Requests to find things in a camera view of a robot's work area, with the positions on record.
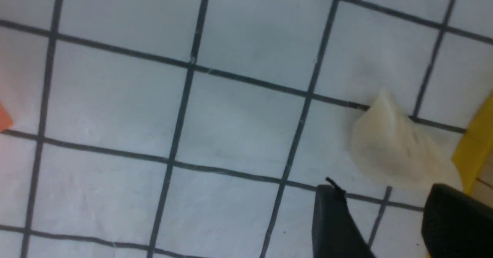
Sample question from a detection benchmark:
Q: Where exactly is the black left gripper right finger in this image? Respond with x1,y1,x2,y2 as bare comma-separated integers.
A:
421,184,493,258

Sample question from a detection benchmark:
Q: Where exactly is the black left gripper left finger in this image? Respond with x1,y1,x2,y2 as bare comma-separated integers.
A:
311,177,375,258

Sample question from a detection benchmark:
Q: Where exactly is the white dumpling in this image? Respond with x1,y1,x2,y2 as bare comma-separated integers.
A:
350,89,463,190

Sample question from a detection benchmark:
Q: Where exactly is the yellow rim bamboo steamer tray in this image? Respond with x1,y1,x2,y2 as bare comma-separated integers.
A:
452,94,493,207

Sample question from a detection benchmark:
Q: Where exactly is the white black grid tablecloth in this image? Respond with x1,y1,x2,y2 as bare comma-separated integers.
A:
1,0,492,258

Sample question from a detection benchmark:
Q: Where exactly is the orange foam cube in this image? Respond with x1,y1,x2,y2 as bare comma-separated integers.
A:
0,102,14,132

